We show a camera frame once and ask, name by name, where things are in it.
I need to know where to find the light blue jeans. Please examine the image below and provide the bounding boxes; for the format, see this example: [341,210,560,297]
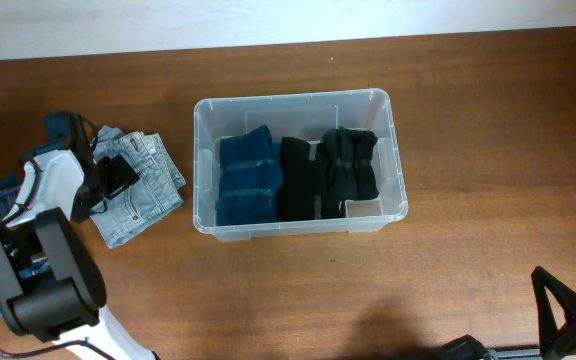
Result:
[91,126,186,248]

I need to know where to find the black garment taped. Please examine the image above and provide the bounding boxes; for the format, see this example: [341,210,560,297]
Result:
[278,137,345,222]

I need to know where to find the dark navy garment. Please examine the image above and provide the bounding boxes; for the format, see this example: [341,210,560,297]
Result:
[322,127,379,201]

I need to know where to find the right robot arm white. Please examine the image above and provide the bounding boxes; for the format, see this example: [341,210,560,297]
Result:
[439,266,576,360]

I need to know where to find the dark blue folded garment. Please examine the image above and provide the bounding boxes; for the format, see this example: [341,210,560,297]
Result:
[216,125,284,226]

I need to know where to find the clear plastic storage bin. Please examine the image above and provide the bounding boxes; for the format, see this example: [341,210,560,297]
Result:
[193,88,409,242]

